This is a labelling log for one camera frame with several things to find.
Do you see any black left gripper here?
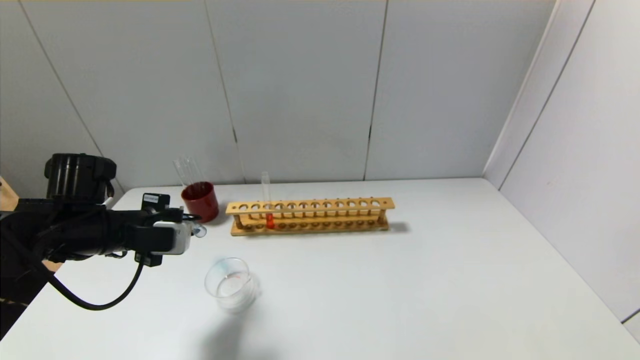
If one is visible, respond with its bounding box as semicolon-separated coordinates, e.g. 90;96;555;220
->
106;192;203;267

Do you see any empty glass test tube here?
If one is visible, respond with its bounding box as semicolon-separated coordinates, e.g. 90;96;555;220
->
173;158;193;187
185;157;203;185

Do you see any test tube with red pigment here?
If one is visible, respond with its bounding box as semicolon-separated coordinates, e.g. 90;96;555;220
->
261;171;275;230

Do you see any wooden test tube rack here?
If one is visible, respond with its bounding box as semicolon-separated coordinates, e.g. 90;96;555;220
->
226;197;396;237

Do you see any red plastic cup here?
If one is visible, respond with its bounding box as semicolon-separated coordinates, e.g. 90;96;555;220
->
181;181;220;224

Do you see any clear glass beaker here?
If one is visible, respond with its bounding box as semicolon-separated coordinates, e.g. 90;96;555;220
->
204;257;262;313

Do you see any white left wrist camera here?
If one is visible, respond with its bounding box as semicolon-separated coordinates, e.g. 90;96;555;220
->
150;221;193;256

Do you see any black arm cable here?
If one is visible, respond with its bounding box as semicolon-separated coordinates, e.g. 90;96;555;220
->
44;259;147;312

